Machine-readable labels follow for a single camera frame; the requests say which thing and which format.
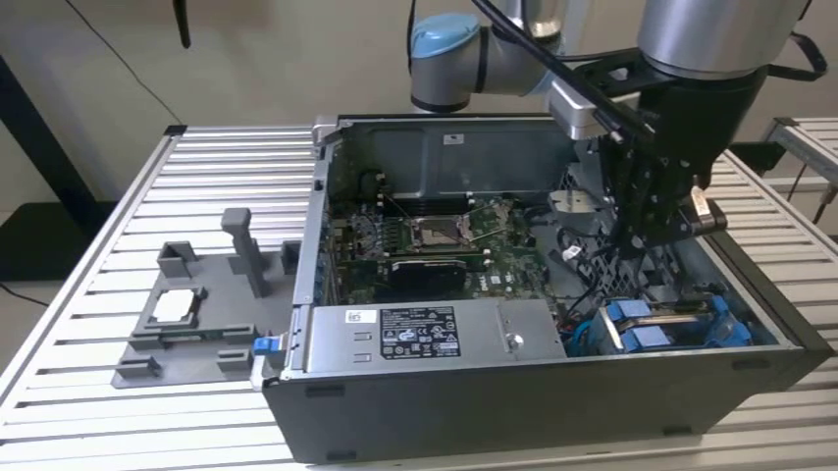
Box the CPU socket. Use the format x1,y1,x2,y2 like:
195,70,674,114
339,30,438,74
409,215,473,251

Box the black desk frame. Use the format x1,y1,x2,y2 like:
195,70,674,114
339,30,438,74
0,53,113,284

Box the black looped wrist cable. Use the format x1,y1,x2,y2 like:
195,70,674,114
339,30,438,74
765,31,830,82

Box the black open PC case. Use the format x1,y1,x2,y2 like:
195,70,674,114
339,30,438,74
251,111,837,465

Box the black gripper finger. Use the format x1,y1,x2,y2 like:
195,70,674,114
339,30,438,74
612,141,657,261
654,156,694,246

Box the hard disk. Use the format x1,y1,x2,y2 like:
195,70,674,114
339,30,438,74
601,293,753,352

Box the silver power supply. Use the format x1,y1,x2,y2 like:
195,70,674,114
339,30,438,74
305,298,569,374

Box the blue disk wire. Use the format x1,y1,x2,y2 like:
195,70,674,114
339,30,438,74
566,316,594,355

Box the silver CPU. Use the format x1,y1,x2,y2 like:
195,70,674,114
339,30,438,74
151,289,198,324

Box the thin black wall cable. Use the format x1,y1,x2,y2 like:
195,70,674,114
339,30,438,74
64,0,183,128

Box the grey parts rack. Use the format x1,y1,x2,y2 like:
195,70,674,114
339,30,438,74
111,208,303,392

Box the green motherboard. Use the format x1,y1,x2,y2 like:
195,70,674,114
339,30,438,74
330,195,558,305

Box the black disk wire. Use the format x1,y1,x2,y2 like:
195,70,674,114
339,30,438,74
562,254,621,318

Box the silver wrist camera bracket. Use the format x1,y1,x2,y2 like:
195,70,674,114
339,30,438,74
546,78,657,143

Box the metal socket cover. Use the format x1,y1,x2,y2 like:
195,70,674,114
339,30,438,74
461,200,518,242

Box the metal slat side table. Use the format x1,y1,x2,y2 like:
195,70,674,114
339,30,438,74
758,116,838,197

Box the black hanging strap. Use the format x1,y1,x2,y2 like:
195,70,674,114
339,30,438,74
173,0,193,49

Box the black cable behind arm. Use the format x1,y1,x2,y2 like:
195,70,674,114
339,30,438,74
405,0,425,60

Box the black graphics card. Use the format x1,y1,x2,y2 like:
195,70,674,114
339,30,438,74
389,258,470,301

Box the black wire with white tag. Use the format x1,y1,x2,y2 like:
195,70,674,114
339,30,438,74
554,226,586,264

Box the grey metal disk bay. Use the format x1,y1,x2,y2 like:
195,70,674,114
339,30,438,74
598,291,761,357

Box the silver metal bracket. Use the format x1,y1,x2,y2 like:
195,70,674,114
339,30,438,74
548,189,601,215

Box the black floor cable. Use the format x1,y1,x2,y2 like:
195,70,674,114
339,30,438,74
0,282,51,308

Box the thin metal locking lever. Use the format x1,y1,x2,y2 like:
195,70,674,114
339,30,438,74
383,193,422,221

